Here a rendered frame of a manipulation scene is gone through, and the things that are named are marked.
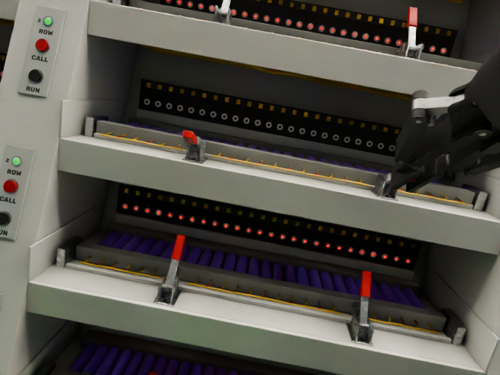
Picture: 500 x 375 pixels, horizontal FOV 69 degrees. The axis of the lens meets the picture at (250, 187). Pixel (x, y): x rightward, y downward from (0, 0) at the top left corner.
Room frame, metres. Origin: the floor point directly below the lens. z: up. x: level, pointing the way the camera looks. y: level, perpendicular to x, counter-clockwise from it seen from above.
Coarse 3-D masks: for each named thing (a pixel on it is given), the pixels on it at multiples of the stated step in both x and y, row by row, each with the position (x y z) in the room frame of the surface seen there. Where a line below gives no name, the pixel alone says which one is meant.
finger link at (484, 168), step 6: (486, 156) 0.34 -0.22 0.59; (492, 156) 0.34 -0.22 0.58; (498, 156) 0.33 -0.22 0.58; (480, 162) 0.35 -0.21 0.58; (486, 162) 0.34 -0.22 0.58; (492, 162) 0.33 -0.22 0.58; (498, 162) 0.33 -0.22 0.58; (468, 168) 0.36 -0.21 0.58; (474, 168) 0.35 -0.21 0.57; (480, 168) 0.35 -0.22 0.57; (486, 168) 0.35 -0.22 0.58; (492, 168) 0.35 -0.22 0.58; (468, 174) 0.37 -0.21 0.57; (474, 174) 0.37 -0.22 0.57
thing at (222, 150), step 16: (112, 128) 0.53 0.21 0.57; (128, 128) 0.53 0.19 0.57; (144, 128) 0.54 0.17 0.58; (160, 144) 0.52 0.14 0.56; (176, 144) 0.53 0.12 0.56; (208, 144) 0.53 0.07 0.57; (224, 144) 0.53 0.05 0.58; (256, 160) 0.53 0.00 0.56; (272, 160) 0.53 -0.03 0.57; (288, 160) 0.53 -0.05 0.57; (304, 160) 0.53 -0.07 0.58; (320, 176) 0.51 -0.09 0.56; (336, 176) 0.53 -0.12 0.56; (352, 176) 0.53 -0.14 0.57; (368, 176) 0.53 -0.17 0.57; (416, 192) 0.53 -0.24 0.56; (432, 192) 0.52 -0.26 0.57; (448, 192) 0.52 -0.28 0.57; (464, 192) 0.52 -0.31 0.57
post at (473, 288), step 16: (480, 0) 0.64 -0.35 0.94; (496, 0) 0.59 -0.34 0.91; (480, 16) 0.63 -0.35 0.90; (496, 16) 0.58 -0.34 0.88; (480, 32) 0.62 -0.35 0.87; (496, 32) 0.57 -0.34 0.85; (464, 48) 0.66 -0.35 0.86; (480, 48) 0.61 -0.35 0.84; (496, 48) 0.56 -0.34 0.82; (496, 176) 0.52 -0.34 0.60; (432, 256) 0.66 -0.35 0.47; (448, 256) 0.61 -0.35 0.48; (464, 256) 0.56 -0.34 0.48; (480, 256) 0.52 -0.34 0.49; (496, 256) 0.49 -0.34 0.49; (448, 272) 0.60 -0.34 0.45; (464, 272) 0.55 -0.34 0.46; (480, 272) 0.52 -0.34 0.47; (496, 272) 0.48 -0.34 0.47; (464, 288) 0.55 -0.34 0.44; (480, 288) 0.51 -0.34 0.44; (496, 288) 0.48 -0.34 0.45; (480, 304) 0.51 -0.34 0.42; (496, 304) 0.48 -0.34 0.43; (496, 320) 0.47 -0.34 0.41; (496, 352) 0.47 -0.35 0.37; (496, 368) 0.47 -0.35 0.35
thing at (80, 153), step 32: (64, 128) 0.49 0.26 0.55; (96, 128) 0.54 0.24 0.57; (224, 128) 0.65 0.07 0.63; (64, 160) 0.49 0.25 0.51; (96, 160) 0.49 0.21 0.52; (128, 160) 0.49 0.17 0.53; (160, 160) 0.48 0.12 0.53; (384, 160) 0.65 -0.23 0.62; (192, 192) 0.49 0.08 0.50; (224, 192) 0.49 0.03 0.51; (256, 192) 0.49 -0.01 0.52; (288, 192) 0.48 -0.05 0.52; (320, 192) 0.48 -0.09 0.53; (352, 192) 0.49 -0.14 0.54; (480, 192) 0.51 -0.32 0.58; (352, 224) 0.49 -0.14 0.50; (384, 224) 0.49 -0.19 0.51; (416, 224) 0.48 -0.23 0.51; (448, 224) 0.48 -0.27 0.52; (480, 224) 0.48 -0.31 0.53
